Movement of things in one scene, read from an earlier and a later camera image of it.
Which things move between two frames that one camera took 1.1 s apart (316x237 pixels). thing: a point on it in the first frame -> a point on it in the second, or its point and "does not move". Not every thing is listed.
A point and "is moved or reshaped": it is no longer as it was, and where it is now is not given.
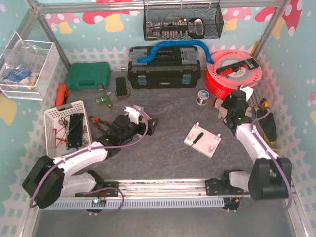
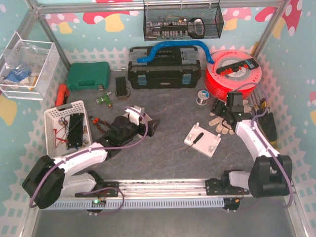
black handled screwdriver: (196, 140) does not move
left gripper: (150, 126) does not move
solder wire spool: (203, 96) does not move
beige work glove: (222, 111) is moved or reshaped
